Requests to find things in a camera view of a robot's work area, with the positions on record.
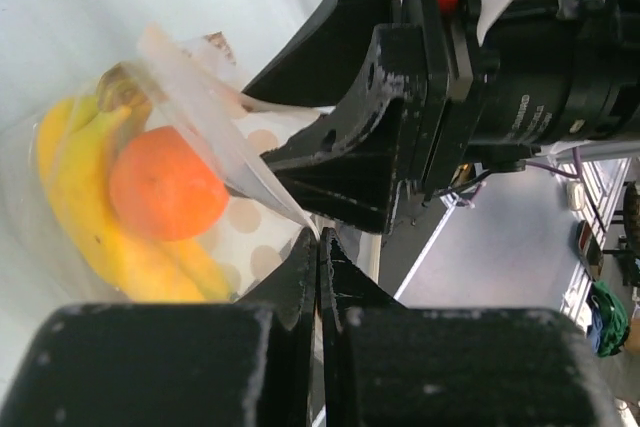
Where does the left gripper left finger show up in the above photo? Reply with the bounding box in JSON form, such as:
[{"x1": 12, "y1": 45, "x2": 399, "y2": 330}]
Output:
[{"x1": 1, "y1": 229, "x2": 318, "y2": 426}]

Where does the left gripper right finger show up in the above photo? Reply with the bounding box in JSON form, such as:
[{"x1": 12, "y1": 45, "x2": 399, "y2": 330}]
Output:
[{"x1": 319, "y1": 228, "x2": 618, "y2": 426}]

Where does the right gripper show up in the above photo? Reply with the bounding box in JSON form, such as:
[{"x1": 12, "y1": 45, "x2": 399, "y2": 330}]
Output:
[{"x1": 243, "y1": 0, "x2": 485, "y2": 234}]

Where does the clear zip top bag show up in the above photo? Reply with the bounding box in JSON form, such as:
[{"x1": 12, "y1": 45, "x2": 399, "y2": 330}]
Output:
[{"x1": 1, "y1": 28, "x2": 321, "y2": 309}]

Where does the yellow fake banana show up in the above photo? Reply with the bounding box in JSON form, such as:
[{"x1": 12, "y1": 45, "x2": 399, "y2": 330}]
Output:
[{"x1": 37, "y1": 96, "x2": 234, "y2": 304}]

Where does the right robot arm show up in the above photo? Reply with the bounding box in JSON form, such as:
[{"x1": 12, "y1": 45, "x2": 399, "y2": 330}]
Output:
[{"x1": 245, "y1": 0, "x2": 639, "y2": 234}]

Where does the orange fake fruit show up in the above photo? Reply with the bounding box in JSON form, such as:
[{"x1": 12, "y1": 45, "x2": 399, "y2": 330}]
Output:
[{"x1": 109, "y1": 126, "x2": 230, "y2": 241}]

